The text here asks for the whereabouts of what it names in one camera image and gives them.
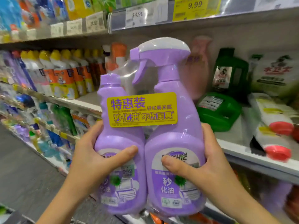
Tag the person's left hand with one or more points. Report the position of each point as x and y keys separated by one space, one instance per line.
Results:
x=93 y=170

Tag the person's right hand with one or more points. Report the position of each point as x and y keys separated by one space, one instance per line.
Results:
x=210 y=170

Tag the cluster of teal cleaner bottles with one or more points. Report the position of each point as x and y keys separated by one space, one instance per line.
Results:
x=46 y=147

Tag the cluster of green cleaner bottles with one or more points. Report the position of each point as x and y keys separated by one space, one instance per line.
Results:
x=65 y=119

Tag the dark green cleaner bottle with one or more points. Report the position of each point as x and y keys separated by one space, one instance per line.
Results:
x=219 y=112
x=231 y=72

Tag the slim white red-capped bottle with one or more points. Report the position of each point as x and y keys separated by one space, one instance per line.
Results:
x=271 y=114
x=266 y=144

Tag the purple twin spray bottle pack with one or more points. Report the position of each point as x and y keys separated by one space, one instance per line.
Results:
x=173 y=119

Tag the row of yellow-capped cleaner bottles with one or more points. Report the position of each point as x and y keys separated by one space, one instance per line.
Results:
x=60 y=77

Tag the pink cleaner bottle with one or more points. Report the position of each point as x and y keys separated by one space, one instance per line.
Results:
x=196 y=67

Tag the white green-print cleaner pouch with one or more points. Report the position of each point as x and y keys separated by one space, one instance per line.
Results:
x=275 y=74

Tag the orange cleaner bottle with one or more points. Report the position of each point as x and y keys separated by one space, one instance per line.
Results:
x=117 y=56

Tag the row of purple cleaner bottles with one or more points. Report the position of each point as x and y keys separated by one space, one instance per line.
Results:
x=14 y=70

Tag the row of assorted cleaner packs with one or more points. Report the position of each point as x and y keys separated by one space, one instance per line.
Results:
x=46 y=9

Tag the white price tag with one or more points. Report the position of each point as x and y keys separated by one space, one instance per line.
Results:
x=145 y=14
x=96 y=21
x=74 y=27
x=57 y=29

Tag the yellow price tag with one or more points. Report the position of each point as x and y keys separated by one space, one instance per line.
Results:
x=196 y=7

